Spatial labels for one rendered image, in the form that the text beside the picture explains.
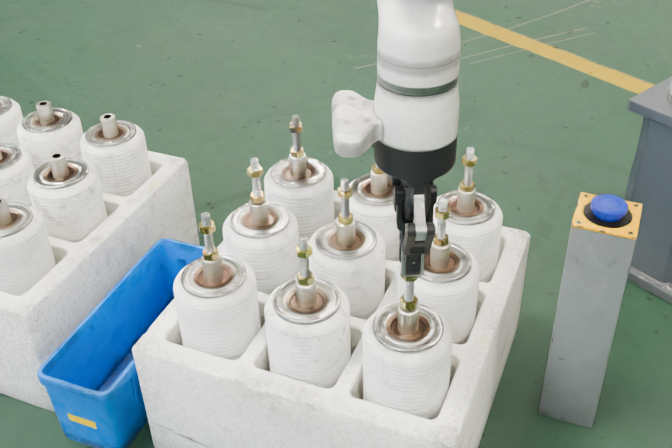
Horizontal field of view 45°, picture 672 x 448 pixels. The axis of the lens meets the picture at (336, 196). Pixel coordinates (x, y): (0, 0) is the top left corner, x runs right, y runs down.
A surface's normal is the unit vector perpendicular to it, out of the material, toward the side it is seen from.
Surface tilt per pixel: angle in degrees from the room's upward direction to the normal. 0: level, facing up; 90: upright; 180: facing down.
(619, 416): 0
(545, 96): 0
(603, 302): 90
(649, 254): 90
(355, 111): 3
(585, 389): 90
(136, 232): 90
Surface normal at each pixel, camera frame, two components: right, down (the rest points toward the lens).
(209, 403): -0.38, 0.53
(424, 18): 0.03, -0.71
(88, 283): 0.92, 0.20
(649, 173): -0.76, 0.38
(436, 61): 0.36, 0.54
